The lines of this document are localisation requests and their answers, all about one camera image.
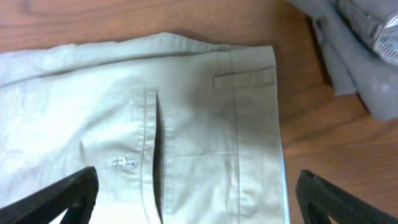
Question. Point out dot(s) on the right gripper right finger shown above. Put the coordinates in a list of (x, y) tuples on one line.
[(320, 201)]

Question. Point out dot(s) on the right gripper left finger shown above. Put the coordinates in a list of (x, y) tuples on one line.
[(74, 197)]

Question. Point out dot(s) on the khaki shorts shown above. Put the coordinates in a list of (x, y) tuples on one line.
[(179, 131)]

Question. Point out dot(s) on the folded grey shorts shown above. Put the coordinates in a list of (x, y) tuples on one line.
[(358, 41)]

